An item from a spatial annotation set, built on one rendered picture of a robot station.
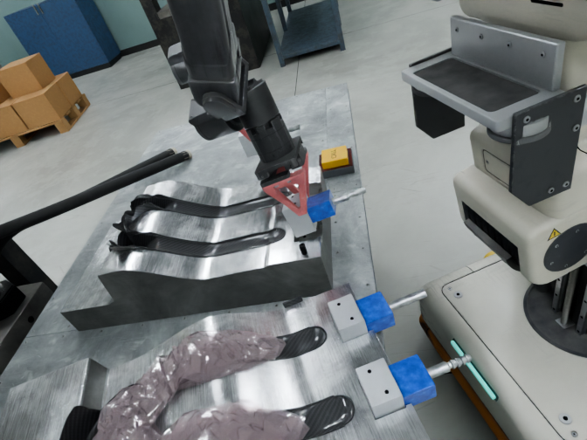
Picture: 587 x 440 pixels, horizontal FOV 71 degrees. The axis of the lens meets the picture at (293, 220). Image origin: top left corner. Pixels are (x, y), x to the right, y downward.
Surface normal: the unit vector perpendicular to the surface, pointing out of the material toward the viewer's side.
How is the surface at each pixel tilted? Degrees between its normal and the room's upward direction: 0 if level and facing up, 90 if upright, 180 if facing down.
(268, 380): 28
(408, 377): 0
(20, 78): 90
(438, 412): 0
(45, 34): 90
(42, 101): 90
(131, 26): 90
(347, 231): 0
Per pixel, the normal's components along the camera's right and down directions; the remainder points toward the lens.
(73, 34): -0.04, 0.64
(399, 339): -0.28, -0.75
